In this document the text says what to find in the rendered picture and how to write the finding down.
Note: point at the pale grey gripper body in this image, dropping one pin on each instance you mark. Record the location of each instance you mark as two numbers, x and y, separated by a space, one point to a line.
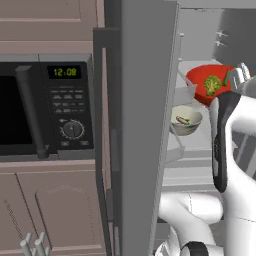
239 77

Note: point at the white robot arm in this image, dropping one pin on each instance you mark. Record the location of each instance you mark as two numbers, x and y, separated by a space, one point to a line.
240 186

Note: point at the green broccoli floret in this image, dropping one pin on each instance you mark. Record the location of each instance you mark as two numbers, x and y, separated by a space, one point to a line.
212 85

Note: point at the red bowl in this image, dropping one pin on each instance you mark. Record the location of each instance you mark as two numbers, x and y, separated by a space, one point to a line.
200 87

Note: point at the fish and steak pieces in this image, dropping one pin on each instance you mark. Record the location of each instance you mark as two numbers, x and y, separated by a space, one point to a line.
182 120

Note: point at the white bowl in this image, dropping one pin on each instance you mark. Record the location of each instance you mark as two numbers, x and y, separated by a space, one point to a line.
186 129

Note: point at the grey fridge with white shelves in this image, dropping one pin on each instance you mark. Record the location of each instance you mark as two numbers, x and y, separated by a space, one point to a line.
196 163

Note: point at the grey fridge door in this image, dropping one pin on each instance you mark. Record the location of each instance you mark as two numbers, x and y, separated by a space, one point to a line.
143 126

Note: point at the black microwave oven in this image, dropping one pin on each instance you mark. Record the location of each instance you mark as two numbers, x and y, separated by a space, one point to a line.
70 110

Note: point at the brown base cupboard door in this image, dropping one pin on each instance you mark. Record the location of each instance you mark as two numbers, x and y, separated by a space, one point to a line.
66 213

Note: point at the grey metal rod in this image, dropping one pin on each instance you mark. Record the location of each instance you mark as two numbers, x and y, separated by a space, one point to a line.
25 246
40 245

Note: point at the brown wall cupboard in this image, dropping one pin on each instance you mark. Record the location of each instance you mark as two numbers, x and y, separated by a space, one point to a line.
50 23

